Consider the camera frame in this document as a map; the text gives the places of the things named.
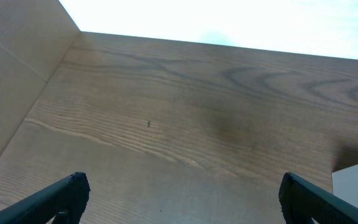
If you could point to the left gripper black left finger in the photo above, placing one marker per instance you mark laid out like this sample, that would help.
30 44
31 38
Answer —
62 202

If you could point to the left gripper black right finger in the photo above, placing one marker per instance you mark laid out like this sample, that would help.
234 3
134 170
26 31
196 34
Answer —
305 203

